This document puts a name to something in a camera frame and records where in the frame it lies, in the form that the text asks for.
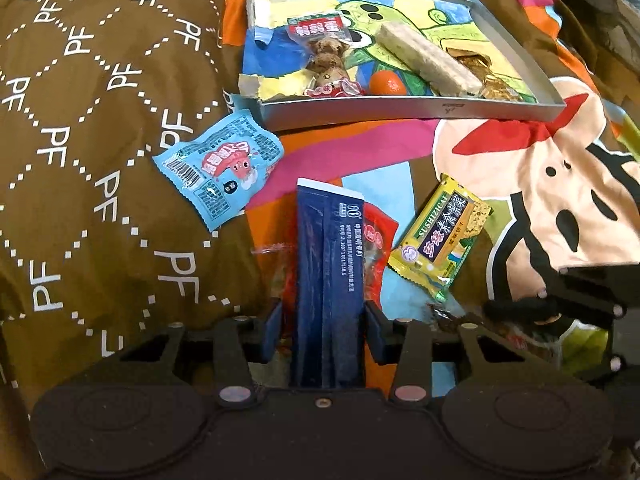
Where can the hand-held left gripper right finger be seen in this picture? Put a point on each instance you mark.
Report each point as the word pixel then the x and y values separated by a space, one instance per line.
pixel 375 335

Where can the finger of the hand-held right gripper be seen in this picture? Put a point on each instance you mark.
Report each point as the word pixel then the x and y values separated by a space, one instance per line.
pixel 625 350
pixel 585 295

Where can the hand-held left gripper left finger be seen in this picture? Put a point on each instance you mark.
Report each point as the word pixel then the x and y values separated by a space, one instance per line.
pixel 272 332

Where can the dark blue long packet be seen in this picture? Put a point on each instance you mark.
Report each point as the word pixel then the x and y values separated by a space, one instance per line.
pixel 325 285

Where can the red spicy strip packet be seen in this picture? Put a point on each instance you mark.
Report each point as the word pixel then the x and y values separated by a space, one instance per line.
pixel 377 240

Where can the yellow green cracker packet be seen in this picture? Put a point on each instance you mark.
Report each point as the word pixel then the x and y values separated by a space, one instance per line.
pixel 440 240

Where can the light blue snack packet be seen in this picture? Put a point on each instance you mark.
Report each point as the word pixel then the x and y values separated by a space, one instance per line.
pixel 220 170

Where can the grey shallow box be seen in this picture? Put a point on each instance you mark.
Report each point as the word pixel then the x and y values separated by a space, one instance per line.
pixel 350 112

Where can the golden snack packet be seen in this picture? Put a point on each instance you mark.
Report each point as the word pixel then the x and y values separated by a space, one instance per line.
pixel 500 85

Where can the tangerine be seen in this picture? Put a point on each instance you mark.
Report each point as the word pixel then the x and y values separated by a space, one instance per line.
pixel 387 83

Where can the rice cracker bar pack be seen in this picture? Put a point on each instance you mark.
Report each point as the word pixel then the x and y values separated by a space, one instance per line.
pixel 425 57

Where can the clear egg pack red label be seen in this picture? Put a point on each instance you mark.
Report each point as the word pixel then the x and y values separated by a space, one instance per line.
pixel 325 55

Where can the colourful cartoon blanket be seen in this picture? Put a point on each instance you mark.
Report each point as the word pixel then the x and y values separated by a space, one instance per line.
pixel 540 175

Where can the brown patterned blanket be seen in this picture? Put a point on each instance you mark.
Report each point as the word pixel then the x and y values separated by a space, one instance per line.
pixel 100 135

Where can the pile of bagged clothes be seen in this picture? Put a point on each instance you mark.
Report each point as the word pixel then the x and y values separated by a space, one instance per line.
pixel 600 0

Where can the crayon drawing paper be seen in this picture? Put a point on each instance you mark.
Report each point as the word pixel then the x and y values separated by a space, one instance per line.
pixel 430 17

